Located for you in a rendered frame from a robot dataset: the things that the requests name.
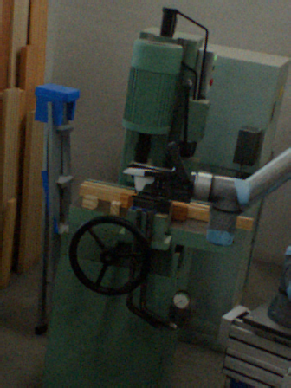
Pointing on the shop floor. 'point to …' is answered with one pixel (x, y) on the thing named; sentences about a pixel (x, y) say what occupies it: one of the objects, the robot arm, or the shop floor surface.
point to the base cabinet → (109, 330)
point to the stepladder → (54, 182)
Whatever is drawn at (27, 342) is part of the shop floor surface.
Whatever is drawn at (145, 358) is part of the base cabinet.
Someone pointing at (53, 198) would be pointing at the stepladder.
